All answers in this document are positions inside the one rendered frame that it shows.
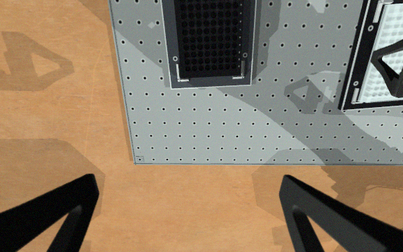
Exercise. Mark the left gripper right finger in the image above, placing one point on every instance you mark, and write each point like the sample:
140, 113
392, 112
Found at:
353, 230

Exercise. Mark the black well plate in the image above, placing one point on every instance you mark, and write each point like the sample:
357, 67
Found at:
209, 36

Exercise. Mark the clear well plate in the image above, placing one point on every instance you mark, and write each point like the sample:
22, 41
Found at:
390, 31

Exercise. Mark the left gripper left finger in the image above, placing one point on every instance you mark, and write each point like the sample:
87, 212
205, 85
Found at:
23, 223

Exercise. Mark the grey flat base plate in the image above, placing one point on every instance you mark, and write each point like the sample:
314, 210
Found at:
288, 115

